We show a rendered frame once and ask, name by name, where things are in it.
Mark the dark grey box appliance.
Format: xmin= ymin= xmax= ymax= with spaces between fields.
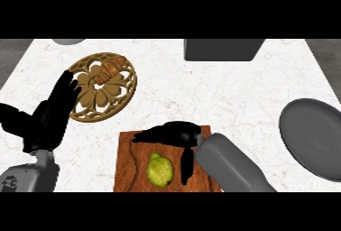
xmin=185 ymin=39 xmax=266 ymax=62

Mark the ornate wooden round trivet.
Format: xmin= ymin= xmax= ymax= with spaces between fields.
xmin=66 ymin=51 xmax=139 ymax=124

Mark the grey round object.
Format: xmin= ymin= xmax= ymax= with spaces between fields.
xmin=52 ymin=39 xmax=88 ymax=46

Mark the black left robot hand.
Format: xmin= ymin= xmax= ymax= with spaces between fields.
xmin=0 ymin=69 xmax=83 ymax=154

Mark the brown croissant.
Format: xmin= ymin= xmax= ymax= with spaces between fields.
xmin=97 ymin=58 xmax=123 ymax=86

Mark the dark grey pan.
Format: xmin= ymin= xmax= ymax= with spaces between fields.
xmin=280 ymin=97 xmax=341 ymax=183

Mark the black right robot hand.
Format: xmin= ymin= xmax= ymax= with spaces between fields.
xmin=132 ymin=120 xmax=203 ymax=186

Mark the brown wooden cutting board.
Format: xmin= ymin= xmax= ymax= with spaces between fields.
xmin=114 ymin=125 xmax=225 ymax=193

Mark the green pear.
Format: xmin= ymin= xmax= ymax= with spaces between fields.
xmin=147 ymin=152 xmax=176 ymax=189

